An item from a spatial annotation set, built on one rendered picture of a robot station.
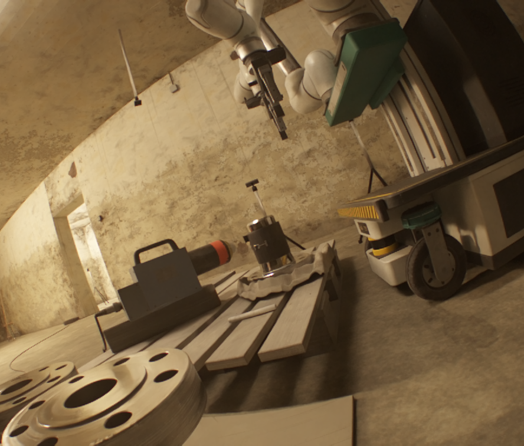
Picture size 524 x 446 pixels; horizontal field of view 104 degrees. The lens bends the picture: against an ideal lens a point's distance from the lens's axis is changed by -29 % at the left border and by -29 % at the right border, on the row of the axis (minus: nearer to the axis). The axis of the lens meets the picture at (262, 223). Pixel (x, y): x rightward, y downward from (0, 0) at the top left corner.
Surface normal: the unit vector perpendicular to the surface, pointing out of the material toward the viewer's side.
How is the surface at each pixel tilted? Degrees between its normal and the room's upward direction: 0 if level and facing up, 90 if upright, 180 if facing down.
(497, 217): 90
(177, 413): 90
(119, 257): 90
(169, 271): 90
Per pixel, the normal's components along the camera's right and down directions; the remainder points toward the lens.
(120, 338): 0.46, -0.20
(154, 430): 0.80, -0.33
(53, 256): -0.29, 0.11
